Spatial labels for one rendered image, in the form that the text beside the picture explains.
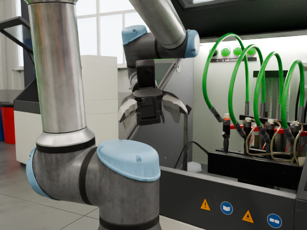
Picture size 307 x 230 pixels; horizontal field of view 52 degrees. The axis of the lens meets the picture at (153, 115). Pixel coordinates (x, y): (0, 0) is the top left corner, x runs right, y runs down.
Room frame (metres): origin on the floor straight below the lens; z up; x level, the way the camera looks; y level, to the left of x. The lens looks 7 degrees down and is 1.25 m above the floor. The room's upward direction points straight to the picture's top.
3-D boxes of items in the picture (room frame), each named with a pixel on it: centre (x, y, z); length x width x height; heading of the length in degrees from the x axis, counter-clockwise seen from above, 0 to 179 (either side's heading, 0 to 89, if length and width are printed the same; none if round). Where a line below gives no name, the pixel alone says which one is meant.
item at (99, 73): (4.30, 1.33, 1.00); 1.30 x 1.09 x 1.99; 48
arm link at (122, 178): (0.59, 0.05, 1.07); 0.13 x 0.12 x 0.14; 68
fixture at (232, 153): (1.09, -0.37, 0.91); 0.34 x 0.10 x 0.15; 52
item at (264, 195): (0.98, -0.13, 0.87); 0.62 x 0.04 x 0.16; 52
